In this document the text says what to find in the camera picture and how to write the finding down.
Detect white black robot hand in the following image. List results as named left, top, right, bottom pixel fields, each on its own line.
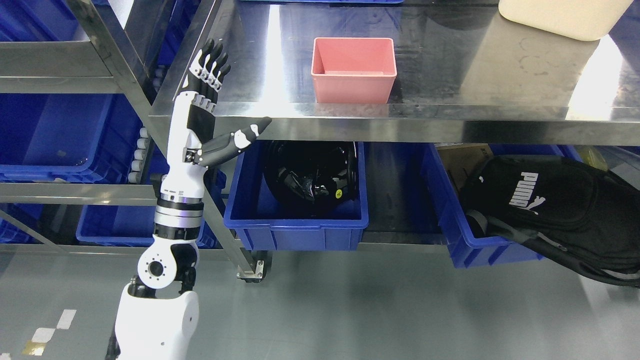
left=160, top=38, right=272, bottom=202

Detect pink plastic storage box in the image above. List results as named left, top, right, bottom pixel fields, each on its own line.
left=311, top=37, right=398, bottom=104

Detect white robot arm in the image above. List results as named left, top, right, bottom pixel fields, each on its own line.
left=114, top=194, right=204, bottom=360

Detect blue bin lower left shelf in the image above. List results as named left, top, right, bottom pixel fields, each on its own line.
left=75, top=170, right=227, bottom=249

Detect blue bin shelf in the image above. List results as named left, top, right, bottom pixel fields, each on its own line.
left=0, top=93, right=142, bottom=184
left=75, top=170, right=227, bottom=249

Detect steel left shelf rack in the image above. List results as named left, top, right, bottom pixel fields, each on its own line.
left=1, top=0, right=251, bottom=264

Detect blue bin upper left shelf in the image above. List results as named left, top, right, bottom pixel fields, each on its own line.
left=0, top=93, right=142, bottom=184

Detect cardboard box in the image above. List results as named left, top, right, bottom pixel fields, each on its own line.
left=435, top=143, right=494, bottom=196

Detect cream plastic container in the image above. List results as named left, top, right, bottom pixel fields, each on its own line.
left=498, top=0, right=633, bottom=42

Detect blue bin with helmet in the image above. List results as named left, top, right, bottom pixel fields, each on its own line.
left=223, top=140, right=370, bottom=251

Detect black glossy helmet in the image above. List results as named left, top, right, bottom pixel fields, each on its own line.
left=263, top=140, right=359, bottom=217

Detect cart caster wheel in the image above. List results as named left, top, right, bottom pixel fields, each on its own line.
left=236, top=248, right=273, bottom=284

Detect blue bin with bag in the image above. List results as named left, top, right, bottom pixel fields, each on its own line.
left=421, top=144, right=576, bottom=269

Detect steel table cart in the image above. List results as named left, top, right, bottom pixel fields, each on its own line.
left=148, top=0, right=640, bottom=285

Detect black Puma bag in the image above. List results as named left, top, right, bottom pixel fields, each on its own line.
left=460, top=154, right=640, bottom=288

